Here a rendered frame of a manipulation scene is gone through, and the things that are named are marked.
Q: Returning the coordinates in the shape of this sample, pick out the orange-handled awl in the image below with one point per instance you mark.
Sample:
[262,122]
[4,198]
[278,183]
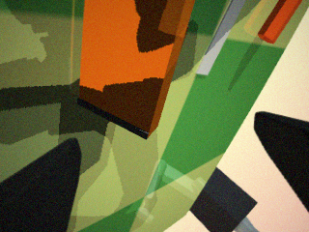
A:
[277,20]

